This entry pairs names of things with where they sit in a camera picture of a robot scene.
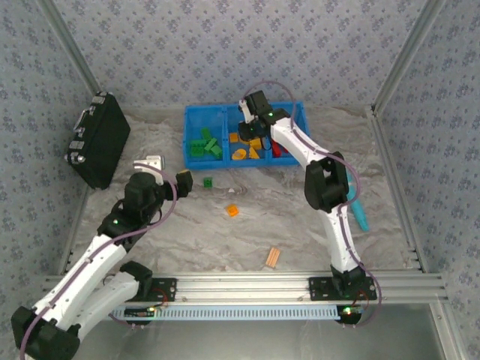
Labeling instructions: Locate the black hard carrying case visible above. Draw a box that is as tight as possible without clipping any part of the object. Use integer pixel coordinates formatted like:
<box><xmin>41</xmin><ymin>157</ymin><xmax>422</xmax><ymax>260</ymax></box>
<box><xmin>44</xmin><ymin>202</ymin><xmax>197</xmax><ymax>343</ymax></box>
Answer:
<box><xmin>64</xmin><ymin>91</ymin><xmax>132</xmax><ymax>191</ymax></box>

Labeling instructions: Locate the peach ridged wooden piece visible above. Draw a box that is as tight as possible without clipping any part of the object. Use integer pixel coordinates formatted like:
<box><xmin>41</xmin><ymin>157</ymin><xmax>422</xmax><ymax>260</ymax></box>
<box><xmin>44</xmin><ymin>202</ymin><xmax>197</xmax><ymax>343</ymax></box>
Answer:
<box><xmin>264</xmin><ymin>247</ymin><xmax>282</xmax><ymax>270</ymax></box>

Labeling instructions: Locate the small circuit board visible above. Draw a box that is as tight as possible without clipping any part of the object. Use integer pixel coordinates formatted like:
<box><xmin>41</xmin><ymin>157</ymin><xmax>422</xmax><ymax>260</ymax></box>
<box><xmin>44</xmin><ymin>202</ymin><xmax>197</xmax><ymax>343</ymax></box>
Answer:
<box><xmin>124</xmin><ymin>306</ymin><xmax>157</xmax><ymax>319</ymax></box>
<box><xmin>335</xmin><ymin>304</ymin><xmax>365</xmax><ymax>326</ymax></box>

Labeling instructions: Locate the teal plastic tool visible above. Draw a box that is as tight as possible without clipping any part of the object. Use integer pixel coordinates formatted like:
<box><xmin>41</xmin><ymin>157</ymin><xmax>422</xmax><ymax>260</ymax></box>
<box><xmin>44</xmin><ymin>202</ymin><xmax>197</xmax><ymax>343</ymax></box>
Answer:
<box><xmin>345</xmin><ymin>170</ymin><xmax>371</xmax><ymax>232</ymax></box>

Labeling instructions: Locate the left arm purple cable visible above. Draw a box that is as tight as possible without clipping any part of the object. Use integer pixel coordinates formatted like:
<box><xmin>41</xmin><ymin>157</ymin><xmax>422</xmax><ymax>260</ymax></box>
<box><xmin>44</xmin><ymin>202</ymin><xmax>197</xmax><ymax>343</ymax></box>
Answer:
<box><xmin>18</xmin><ymin>160</ymin><xmax>179</xmax><ymax>360</ymax></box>

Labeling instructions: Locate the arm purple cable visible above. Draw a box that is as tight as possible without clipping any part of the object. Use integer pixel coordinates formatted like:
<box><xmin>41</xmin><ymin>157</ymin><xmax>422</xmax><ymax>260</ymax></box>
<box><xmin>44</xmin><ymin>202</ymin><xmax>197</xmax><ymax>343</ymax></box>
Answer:
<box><xmin>18</xmin><ymin>160</ymin><xmax>179</xmax><ymax>360</ymax></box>
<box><xmin>241</xmin><ymin>80</ymin><xmax>384</xmax><ymax>330</ymax></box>

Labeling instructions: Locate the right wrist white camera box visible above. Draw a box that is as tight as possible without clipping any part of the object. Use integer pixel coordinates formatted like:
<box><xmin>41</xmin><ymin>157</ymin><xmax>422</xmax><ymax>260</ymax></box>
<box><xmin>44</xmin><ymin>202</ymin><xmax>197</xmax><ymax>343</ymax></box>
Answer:
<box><xmin>238</xmin><ymin>99</ymin><xmax>257</xmax><ymax>125</ymax></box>

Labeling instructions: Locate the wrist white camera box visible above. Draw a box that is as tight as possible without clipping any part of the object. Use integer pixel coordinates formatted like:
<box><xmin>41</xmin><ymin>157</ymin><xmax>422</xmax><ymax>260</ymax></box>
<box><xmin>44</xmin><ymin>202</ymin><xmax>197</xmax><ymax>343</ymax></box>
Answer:
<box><xmin>238</xmin><ymin>99</ymin><xmax>257</xmax><ymax>125</ymax></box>
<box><xmin>133</xmin><ymin>154</ymin><xmax>167</xmax><ymax>185</ymax></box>

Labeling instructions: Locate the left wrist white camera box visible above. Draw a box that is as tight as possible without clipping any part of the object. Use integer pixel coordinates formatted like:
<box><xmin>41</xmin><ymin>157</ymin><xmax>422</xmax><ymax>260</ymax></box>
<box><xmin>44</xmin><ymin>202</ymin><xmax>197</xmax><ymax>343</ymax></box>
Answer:
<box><xmin>133</xmin><ymin>154</ymin><xmax>167</xmax><ymax>185</ymax></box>

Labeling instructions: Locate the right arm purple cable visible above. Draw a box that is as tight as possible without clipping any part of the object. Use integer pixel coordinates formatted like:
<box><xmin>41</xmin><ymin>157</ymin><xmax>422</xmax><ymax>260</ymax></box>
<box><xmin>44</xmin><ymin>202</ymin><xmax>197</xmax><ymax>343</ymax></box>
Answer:
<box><xmin>241</xmin><ymin>80</ymin><xmax>384</xmax><ymax>330</ymax></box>

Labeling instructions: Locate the wide aluminium base rail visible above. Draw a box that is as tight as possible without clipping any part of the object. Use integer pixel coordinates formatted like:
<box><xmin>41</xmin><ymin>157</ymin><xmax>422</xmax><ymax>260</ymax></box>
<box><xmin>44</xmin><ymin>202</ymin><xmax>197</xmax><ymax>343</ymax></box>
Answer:
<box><xmin>40</xmin><ymin>272</ymin><xmax>450</xmax><ymax>304</ymax></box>

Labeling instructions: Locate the slotted pale cable tray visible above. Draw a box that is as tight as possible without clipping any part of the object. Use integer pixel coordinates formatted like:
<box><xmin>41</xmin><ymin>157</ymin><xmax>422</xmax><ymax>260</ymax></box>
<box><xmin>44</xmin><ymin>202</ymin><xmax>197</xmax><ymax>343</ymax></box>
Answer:
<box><xmin>110</xmin><ymin>304</ymin><xmax>343</xmax><ymax>322</ymax></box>

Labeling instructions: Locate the aluminium frame post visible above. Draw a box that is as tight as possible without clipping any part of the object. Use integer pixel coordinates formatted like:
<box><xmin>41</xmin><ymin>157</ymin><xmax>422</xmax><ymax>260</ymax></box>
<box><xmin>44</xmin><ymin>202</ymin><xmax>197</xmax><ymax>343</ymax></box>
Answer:
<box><xmin>36</xmin><ymin>0</ymin><xmax>101</xmax><ymax>95</ymax></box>
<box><xmin>427</xmin><ymin>301</ymin><xmax>465</xmax><ymax>360</ymax></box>
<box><xmin>370</xmin><ymin>0</ymin><xmax>448</xmax><ymax>113</ymax></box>

